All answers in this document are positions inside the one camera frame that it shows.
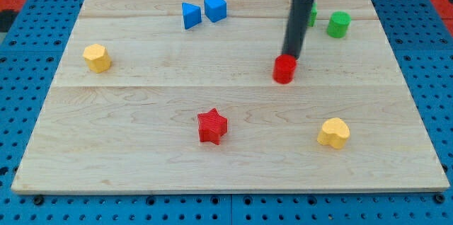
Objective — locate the red star block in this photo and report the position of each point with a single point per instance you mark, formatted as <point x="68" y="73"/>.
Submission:
<point x="211" y="126"/>

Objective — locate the red cylinder block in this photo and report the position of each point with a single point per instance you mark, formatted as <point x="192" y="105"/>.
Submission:
<point x="284" y="68"/>

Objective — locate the wooden board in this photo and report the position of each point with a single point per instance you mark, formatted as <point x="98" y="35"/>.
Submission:
<point x="133" y="129"/>

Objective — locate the blue cube block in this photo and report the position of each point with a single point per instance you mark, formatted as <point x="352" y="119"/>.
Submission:
<point x="215" y="10"/>

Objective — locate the blue triangle block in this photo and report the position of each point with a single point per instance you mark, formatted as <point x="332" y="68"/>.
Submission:
<point x="191" y="15"/>

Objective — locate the yellow heart block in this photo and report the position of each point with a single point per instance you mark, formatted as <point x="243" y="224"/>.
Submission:
<point x="334" y="132"/>

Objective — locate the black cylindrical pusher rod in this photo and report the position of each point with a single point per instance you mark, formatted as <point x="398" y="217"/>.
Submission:
<point x="297" y="24"/>

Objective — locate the green block behind rod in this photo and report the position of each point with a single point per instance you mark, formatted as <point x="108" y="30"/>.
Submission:
<point x="313" y="15"/>

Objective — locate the yellow hexagon block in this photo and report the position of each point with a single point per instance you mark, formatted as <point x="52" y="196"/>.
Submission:
<point x="97" y="58"/>

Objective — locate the green cylinder block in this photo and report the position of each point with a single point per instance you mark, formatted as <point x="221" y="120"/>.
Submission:
<point x="338" y="24"/>

